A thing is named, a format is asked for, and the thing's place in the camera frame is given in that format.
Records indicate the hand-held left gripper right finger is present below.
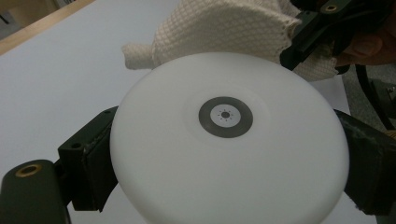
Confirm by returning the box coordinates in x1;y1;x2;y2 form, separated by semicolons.
333;108;396;217

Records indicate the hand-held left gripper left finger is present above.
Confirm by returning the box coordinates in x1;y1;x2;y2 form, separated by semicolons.
57;105;120;213

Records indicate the beige waffle cloth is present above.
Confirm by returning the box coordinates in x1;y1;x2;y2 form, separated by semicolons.
120;0;339;83

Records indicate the wooden table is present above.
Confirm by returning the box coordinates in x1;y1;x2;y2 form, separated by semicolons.
0;0;96;57

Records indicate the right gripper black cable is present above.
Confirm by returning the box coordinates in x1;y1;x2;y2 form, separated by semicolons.
354;63;396;132

